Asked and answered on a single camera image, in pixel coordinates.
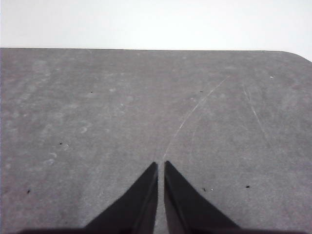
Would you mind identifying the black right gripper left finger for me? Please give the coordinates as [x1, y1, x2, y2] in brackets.
[84, 161, 159, 231]

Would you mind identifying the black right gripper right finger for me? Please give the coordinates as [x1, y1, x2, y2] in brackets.
[163, 160, 241, 232]

